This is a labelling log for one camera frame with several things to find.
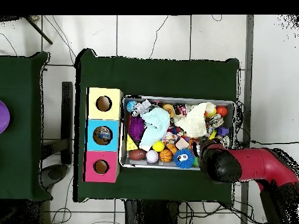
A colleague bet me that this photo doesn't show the wooden box three holes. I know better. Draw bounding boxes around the wooden box three holes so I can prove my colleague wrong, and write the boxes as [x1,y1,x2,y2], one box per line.
[82,87,124,183]

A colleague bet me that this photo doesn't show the mint green waffle cloth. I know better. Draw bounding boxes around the mint green waffle cloth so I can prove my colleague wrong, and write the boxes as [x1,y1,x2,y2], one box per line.
[138,107,171,150]

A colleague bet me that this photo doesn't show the purple spiky ball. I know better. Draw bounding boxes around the purple spiky ball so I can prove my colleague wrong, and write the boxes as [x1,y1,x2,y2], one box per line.
[127,115,147,142]

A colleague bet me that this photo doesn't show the silver toy robot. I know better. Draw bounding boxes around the silver toy robot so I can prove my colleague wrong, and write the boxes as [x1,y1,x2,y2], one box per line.
[131,99,152,117]

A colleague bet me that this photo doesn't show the blue globe ball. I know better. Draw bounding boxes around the blue globe ball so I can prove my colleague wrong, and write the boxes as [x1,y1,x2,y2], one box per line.
[126,100,137,113]

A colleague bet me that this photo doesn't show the small white baseball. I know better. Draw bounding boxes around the small white baseball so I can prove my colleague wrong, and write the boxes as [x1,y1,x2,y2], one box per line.
[145,149,159,164]

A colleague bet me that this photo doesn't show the small brown football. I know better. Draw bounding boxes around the small brown football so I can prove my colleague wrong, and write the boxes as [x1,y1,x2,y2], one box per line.
[128,148,147,161]

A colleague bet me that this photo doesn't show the small orange basketball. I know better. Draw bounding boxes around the small orange basketball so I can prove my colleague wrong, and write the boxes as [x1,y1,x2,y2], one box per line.
[159,149,173,163]

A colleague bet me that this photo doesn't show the cream waffle cloth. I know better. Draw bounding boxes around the cream waffle cloth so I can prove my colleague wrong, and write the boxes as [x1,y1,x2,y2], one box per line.
[173,101,217,138]

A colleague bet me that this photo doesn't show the dark green table cloth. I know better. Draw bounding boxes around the dark green table cloth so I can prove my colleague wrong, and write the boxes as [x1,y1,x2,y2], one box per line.
[73,48,240,207]

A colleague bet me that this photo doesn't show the blue fuzzy googly-eye ball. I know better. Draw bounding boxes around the blue fuzzy googly-eye ball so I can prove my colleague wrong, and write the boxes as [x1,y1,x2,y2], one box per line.
[173,148,196,169]

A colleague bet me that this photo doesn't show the dark green side table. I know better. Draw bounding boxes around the dark green side table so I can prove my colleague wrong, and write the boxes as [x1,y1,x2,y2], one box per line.
[0,51,51,201]

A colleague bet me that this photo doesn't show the black tripod leg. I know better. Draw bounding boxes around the black tripod leg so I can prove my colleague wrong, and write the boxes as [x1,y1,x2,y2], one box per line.
[23,15,54,46]

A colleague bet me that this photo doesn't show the purple round object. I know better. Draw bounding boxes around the purple round object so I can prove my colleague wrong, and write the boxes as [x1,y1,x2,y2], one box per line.
[0,100,11,134]

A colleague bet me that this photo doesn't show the shallow wire mesh bin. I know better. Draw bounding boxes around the shallow wire mesh bin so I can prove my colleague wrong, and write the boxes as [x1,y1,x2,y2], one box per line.
[119,94,236,172]

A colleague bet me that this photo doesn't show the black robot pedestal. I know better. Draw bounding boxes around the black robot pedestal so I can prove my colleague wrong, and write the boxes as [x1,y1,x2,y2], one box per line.
[124,199,180,224]

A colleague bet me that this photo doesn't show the black floor cable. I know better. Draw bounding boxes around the black floor cable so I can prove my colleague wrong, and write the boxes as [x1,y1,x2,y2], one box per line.
[235,139,299,146]

